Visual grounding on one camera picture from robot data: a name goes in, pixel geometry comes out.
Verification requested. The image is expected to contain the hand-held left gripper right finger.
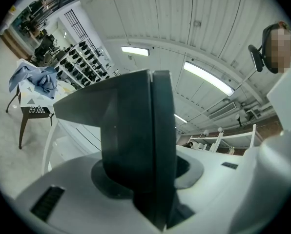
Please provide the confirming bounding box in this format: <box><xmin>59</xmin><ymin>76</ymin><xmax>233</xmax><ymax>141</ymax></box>
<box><xmin>152</xmin><ymin>69</ymin><xmax>178</xmax><ymax>231</ymax></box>

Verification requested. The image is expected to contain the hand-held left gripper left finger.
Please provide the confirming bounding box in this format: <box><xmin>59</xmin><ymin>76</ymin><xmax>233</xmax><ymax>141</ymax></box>
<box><xmin>53</xmin><ymin>69</ymin><xmax>169</xmax><ymax>231</ymax></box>

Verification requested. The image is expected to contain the white table with black lines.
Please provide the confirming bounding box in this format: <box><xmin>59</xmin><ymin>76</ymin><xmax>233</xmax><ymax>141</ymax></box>
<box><xmin>41</xmin><ymin>116</ymin><xmax>102</xmax><ymax>176</ymax></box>

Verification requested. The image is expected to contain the black office chair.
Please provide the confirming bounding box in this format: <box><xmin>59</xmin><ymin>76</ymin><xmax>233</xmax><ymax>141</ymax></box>
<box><xmin>34</xmin><ymin>34</ymin><xmax>56</xmax><ymax>60</ymax></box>

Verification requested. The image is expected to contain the long ceiling light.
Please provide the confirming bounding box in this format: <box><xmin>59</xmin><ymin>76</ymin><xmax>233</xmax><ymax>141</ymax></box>
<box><xmin>121</xmin><ymin>46</ymin><xmax>150</xmax><ymax>57</ymax></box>
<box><xmin>183</xmin><ymin>60</ymin><xmax>235</xmax><ymax>97</ymax></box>
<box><xmin>174</xmin><ymin>113</ymin><xmax>188</xmax><ymax>124</ymax></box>

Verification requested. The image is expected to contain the white metal rack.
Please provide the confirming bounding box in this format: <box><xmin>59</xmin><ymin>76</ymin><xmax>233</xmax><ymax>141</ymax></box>
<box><xmin>189</xmin><ymin>124</ymin><xmax>257</xmax><ymax>153</ymax></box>

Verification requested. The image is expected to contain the ceiling air vent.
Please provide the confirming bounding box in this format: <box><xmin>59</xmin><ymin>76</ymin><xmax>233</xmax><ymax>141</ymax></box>
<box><xmin>207</xmin><ymin>100</ymin><xmax>239</xmax><ymax>120</ymax></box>

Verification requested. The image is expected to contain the white shelf with black items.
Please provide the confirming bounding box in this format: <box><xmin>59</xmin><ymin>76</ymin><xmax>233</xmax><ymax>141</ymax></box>
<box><xmin>54</xmin><ymin>40</ymin><xmax>111</xmax><ymax>89</ymax></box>

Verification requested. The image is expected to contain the black metal basket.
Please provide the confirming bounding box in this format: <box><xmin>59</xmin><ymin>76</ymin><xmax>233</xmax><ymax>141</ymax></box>
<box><xmin>27</xmin><ymin>104</ymin><xmax>55</xmax><ymax>118</ymax></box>

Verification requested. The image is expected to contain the crumpled blue cloth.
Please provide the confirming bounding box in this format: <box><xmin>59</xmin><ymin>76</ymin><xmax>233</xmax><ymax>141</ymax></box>
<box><xmin>8</xmin><ymin>62</ymin><xmax>60</xmax><ymax>99</ymax></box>

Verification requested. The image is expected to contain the person's white shirt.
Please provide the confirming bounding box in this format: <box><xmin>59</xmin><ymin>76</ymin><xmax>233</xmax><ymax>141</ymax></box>
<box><xmin>229</xmin><ymin>64</ymin><xmax>291</xmax><ymax>234</ymax></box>

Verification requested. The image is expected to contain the person's head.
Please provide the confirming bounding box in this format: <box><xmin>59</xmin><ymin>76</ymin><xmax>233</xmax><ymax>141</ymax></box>
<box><xmin>261</xmin><ymin>20</ymin><xmax>291</xmax><ymax>75</ymax></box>

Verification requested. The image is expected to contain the black wall grid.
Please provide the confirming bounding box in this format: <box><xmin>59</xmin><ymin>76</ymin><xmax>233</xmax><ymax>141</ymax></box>
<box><xmin>63</xmin><ymin>8</ymin><xmax>99</xmax><ymax>52</ymax></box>

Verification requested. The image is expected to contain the black head-worn camera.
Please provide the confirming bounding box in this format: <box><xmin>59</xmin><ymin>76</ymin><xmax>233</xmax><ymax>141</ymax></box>
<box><xmin>248</xmin><ymin>44</ymin><xmax>265</xmax><ymax>73</ymax></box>

